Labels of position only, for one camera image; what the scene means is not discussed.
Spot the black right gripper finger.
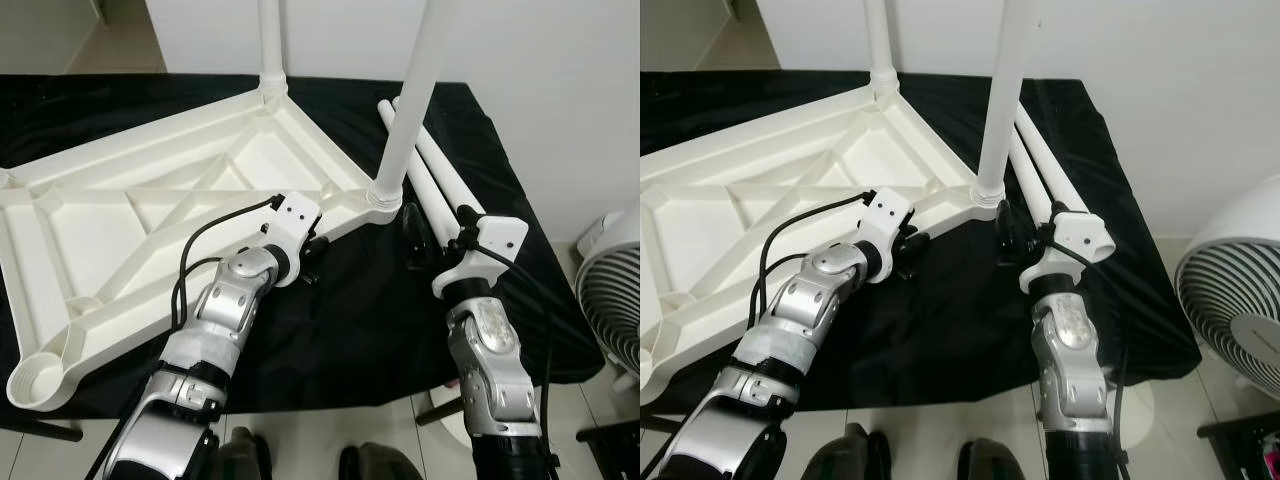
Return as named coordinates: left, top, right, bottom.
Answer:
left=402, top=203, right=438, bottom=269
left=998, top=198, right=1036, bottom=266

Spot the white plastic table top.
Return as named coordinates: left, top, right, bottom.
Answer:
left=0, top=85, right=406, bottom=413
left=640, top=80, right=1006, bottom=406

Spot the black tablecloth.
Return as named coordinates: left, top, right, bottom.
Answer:
left=640, top=70, right=1201, bottom=413
left=0, top=75, right=579, bottom=419

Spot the white round floor fan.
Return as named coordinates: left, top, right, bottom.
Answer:
left=575, top=210, right=641, bottom=376
left=1175, top=180, right=1280, bottom=386

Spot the dark robot left foot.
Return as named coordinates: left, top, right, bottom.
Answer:
left=215, top=428, right=273, bottom=480
left=800, top=422, right=886, bottom=480

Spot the dark robot foot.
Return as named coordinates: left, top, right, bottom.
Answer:
left=955, top=438, right=1031, bottom=480
left=215, top=428, right=273, bottom=480
left=800, top=422, right=886, bottom=480
left=338, top=443, right=421, bottom=480

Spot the dark robot right foot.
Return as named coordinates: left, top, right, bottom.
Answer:
left=955, top=438, right=1031, bottom=480
left=338, top=443, right=421, bottom=480

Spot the black floor stand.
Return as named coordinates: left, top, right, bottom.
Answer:
left=1198, top=412, right=1280, bottom=480
left=578, top=425, right=641, bottom=480

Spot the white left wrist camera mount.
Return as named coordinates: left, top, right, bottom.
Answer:
left=855, top=190, right=913, bottom=281
left=262, top=193, right=323, bottom=286

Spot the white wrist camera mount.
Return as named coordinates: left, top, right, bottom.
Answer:
left=1020, top=205, right=1116, bottom=294
left=432, top=212, right=529, bottom=299
left=855, top=190, right=913, bottom=281
left=262, top=193, right=323, bottom=286

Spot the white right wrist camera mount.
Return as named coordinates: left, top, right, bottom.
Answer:
left=432, top=212, right=529, bottom=299
left=1020, top=205, right=1116, bottom=294

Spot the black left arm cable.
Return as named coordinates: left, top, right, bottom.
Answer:
left=170, top=193, right=286, bottom=346
left=757, top=192, right=869, bottom=331

